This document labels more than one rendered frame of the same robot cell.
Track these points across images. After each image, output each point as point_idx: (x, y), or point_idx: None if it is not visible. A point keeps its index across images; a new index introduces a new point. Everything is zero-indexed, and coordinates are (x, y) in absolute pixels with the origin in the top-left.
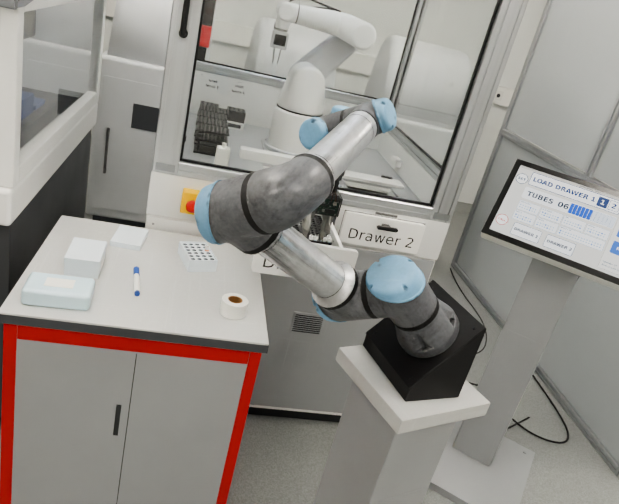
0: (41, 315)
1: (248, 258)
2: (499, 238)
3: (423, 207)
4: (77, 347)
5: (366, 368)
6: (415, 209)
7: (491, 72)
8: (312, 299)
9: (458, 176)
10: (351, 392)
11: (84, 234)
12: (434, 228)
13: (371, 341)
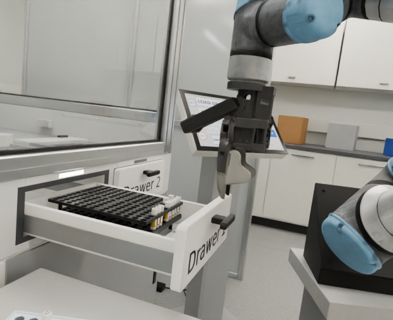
0: None
1: (75, 289)
2: (211, 150)
3: (159, 143)
4: None
5: (369, 300)
6: (155, 147)
7: (182, 7)
8: (370, 256)
9: (173, 106)
10: None
11: None
12: (165, 161)
13: (334, 272)
